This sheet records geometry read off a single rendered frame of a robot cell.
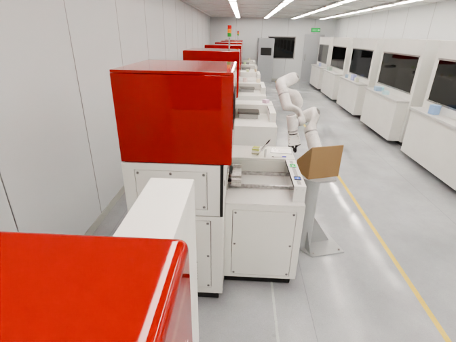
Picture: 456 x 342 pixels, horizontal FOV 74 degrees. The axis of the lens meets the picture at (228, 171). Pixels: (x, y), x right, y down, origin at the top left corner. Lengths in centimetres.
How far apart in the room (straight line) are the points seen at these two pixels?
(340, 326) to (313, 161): 134
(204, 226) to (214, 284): 56
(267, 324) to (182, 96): 179
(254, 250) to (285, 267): 32
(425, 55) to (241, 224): 528
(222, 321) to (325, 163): 160
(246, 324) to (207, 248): 65
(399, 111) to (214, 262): 541
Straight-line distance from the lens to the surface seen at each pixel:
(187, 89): 191
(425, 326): 303
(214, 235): 231
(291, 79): 282
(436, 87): 635
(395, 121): 704
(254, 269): 277
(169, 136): 201
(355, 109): 906
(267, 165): 291
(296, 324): 267
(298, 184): 246
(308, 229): 322
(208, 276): 257
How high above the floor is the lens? 202
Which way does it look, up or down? 24 degrees down
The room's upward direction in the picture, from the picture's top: 1 degrees clockwise
